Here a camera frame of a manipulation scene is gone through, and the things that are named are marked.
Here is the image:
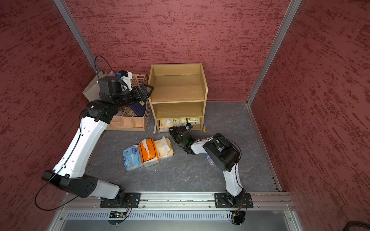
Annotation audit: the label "yellow white tissue pack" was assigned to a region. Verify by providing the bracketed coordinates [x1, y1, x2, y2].
[159, 119, 174, 132]

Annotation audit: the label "beige paper folders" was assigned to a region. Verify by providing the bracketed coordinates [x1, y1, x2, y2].
[83, 71, 116, 102]

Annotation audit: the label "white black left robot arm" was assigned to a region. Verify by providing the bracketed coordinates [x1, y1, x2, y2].
[41, 76, 154, 208]

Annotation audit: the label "wooden lattice file organizer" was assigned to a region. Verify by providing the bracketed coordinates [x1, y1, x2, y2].
[105, 74, 151, 132]

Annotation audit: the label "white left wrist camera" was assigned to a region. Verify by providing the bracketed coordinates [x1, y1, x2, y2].
[116, 70, 133, 91]

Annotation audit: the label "orange tissue pack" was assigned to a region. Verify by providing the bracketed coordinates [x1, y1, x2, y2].
[139, 139, 159, 167]

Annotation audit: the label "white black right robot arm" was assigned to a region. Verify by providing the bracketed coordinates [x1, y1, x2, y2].
[169, 124, 249, 208]

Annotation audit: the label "dark blue book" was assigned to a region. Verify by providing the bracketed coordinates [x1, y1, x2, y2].
[130, 101, 146, 117]

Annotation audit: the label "red white marker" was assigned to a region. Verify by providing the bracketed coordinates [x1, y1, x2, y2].
[153, 125, 157, 136]

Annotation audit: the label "beige tissue pack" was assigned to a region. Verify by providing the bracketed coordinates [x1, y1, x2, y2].
[154, 136, 174, 161]

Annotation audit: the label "wooden shelf unit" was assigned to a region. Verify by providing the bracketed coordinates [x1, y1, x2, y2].
[148, 63, 208, 132]

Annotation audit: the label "purple tissue pack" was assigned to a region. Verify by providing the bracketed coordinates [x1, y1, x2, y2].
[206, 154, 215, 166]

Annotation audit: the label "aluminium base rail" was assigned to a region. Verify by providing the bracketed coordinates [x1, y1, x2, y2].
[49, 192, 303, 231]

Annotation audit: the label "blue tissue pack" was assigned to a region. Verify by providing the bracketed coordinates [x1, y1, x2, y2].
[122, 145, 143, 171]

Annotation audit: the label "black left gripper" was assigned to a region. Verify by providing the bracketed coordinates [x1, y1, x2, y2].
[113, 83, 154, 109]

